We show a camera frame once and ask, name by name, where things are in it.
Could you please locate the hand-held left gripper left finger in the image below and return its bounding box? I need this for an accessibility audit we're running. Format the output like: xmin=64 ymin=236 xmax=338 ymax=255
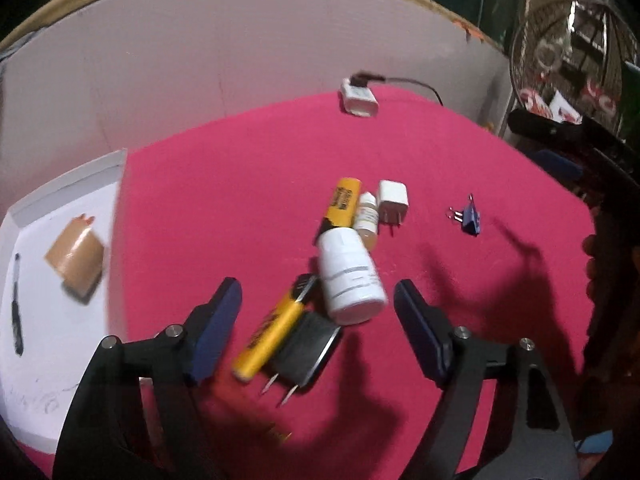
xmin=52 ymin=276 xmax=243 ymax=480

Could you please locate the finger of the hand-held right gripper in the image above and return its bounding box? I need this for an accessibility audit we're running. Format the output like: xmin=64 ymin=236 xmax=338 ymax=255
xmin=507 ymin=107 xmax=626 ymax=183

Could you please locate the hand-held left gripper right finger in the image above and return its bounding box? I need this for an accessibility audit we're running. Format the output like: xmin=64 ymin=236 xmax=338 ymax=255
xmin=393 ymin=280 xmax=581 ymax=480

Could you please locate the long yellow lighter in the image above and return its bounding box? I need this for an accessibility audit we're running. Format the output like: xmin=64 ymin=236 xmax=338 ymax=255
xmin=231 ymin=274 xmax=321 ymax=385

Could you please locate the white pill bottle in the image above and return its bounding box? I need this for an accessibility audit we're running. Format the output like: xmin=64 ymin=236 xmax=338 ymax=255
xmin=316 ymin=227 xmax=390 ymax=326

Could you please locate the black plug charger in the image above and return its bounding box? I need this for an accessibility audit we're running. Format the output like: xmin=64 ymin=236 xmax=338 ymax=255
xmin=259 ymin=310 xmax=343 ymax=407

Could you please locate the blue binder clip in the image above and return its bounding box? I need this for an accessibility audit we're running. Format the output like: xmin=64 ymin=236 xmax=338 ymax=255
xmin=445 ymin=193 xmax=482 ymax=237

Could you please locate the small dropper bottle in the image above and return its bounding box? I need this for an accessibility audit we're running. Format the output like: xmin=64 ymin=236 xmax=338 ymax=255
xmin=354 ymin=191 xmax=381 ymax=253

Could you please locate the white plug charger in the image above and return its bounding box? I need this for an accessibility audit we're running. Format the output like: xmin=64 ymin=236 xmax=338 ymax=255
xmin=376 ymin=180 xmax=411 ymax=238

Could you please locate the white cardboard tray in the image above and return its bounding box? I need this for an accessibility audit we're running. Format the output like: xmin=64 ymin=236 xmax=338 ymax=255
xmin=0 ymin=147 xmax=128 ymax=456

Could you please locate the person's right hand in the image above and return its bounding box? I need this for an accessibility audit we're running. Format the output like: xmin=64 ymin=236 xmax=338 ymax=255
xmin=581 ymin=232 xmax=606 ymax=307

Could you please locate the red white printed bag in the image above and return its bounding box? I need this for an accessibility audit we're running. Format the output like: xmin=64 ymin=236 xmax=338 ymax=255
xmin=519 ymin=82 xmax=618 ymax=123

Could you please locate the short yellow black lighter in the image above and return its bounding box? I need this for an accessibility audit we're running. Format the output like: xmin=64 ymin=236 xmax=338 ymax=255
xmin=315 ymin=176 xmax=363 ymax=246

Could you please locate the brown tape roll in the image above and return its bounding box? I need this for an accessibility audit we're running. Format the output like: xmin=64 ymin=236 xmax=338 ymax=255
xmin=44 ymin=217 xmax=106 ymax=303

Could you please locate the black pen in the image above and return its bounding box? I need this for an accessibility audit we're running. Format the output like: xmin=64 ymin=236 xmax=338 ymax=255
xmin=11 ymin=252 xmax=25 ymax=358

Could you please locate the light blue object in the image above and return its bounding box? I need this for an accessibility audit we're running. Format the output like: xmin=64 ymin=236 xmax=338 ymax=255
xmin=574 ymin=429 xmax=618 ymax=461

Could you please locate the white foam board panel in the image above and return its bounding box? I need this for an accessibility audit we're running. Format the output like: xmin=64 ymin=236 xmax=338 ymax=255
xmin=0 ymin=0 xmax=511 ymax=211

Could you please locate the metal wire fan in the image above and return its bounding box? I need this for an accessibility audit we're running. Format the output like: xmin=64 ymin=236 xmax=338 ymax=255
xmin=509 ymin=0 xmax=640 ymax=133

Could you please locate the white charger with cable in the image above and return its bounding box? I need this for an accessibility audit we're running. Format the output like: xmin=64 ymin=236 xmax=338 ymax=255
xmin=340 ymin=77 xmax=378 ymax=118
xmin=350 ymin=71 xmax=446 ymax=107

